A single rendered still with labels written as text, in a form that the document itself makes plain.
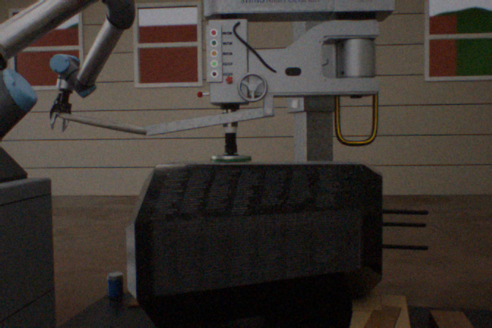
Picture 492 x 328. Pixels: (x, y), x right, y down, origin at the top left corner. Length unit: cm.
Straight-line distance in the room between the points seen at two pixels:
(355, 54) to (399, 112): 622
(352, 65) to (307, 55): 24
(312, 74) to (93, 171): 713
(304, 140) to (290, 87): 70
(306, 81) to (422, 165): 648
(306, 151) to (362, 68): 78
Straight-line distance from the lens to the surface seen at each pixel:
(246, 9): 264
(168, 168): 251
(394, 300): 257
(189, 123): 264
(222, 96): 258
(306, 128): 320
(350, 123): 871
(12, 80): 187
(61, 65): 257
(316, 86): 261
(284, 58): 261
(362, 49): 267
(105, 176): 929
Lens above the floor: 99
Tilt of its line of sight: 3 degrees down
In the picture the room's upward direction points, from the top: 1 degrees counter-clockwise
